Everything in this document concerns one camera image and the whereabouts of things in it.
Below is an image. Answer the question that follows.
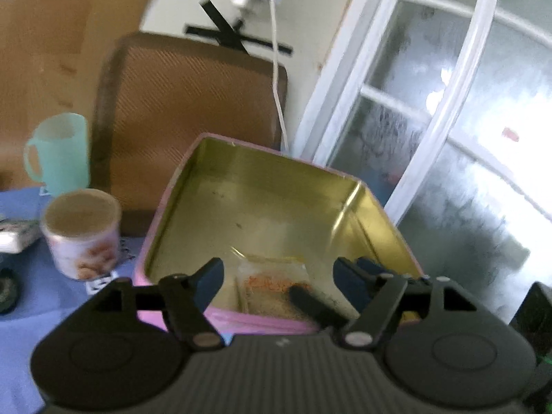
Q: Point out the clear plastic bag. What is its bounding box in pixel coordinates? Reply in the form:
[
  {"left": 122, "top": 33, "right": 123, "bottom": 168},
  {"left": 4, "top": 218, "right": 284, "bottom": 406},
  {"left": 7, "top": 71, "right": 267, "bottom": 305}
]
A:
[{"left": 232, "top": 248, "right": 333, "bottom": 322}]

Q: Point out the pink macaron biscuit tin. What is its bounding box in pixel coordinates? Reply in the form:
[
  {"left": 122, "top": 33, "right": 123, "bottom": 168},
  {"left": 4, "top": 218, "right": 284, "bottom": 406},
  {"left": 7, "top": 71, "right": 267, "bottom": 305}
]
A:
[{"left": 134, "top": 135, "right": 421, "bottom": 335}]

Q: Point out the round cookie tub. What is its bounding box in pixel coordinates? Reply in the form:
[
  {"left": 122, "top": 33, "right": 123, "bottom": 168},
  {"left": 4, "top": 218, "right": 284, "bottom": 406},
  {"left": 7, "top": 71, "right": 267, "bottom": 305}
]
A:
[{"left": 40, "top": 189, "right": 122, "bottom": 280}]

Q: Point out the blue tablecloth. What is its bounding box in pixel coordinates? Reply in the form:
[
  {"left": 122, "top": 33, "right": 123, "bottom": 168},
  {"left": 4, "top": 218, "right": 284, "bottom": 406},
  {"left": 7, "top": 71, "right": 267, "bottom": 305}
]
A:
[{"left": 1, "top": 187, "right": 144, "bottom": 413}]

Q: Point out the mint green plastic mug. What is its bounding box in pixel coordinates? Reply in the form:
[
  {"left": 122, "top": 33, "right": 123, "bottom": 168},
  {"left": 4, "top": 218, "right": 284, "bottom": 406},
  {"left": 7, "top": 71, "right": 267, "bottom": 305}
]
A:
[{"left": 23, "top": 113, "right": 90, "bottom": 197}]

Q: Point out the brown woven tray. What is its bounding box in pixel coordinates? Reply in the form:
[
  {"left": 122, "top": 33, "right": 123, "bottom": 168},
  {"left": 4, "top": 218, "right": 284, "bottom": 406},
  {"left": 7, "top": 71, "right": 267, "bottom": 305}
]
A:
[{"left": 90, "top": 32, "right": 287, "bottom": 236}]

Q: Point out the brown cardboard sheet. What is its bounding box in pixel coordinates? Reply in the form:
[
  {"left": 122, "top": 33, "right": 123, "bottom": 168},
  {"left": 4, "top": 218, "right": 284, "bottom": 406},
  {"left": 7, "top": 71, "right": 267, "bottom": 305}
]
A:
[{"left": 1, "top": 0, "right": 149, "bottom": 190}]

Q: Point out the white window frame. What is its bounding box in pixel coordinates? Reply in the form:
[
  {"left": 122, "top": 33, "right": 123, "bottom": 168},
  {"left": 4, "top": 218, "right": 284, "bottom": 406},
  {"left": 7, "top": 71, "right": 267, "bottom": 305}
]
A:
[{"left": 293, "top": 0, "right": 552, "bottom": 234}]

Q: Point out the white power cable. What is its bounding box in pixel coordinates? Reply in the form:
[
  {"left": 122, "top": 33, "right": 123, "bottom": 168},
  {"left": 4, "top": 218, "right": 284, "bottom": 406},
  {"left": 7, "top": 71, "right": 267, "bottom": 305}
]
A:
[{"left": 266, "top": 0, "right": 291, "bottom": 152}]

